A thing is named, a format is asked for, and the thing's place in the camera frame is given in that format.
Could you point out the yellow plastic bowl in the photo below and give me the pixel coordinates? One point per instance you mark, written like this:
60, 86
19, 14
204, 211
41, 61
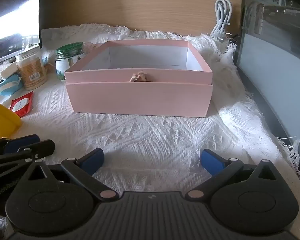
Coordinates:
2, 120

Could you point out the red foil packet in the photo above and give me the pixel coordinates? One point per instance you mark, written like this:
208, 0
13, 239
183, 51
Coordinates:
21, 105

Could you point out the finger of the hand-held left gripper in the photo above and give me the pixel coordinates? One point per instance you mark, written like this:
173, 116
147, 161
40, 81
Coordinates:
22, 142
40, 148

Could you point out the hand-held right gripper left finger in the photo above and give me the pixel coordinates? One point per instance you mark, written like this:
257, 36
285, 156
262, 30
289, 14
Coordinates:
93, 162

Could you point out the black computer monitor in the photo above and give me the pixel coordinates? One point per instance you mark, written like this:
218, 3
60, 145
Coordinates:
12, 12

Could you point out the blue white tissue pack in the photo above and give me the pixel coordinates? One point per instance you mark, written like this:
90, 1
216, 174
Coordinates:
8, 85

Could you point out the white knitted cloth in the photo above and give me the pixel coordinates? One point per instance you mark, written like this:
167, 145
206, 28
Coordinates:
150, 135

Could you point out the computer tower case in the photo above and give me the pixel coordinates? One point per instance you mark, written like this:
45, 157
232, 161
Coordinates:
272, 55

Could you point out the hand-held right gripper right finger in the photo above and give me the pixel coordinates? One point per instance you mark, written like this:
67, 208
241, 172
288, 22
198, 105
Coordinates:
212, 162

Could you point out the beige ribbon bow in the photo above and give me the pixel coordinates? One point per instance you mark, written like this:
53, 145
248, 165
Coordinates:
139, 77

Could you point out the pink cardboard box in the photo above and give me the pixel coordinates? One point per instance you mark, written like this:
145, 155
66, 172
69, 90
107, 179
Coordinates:
140, 100

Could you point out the beige plastic jar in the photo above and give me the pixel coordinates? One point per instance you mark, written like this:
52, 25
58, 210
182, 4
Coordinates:
32, 72

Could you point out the green lid glass jar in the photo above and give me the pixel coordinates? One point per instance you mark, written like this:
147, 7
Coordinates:
65, 65

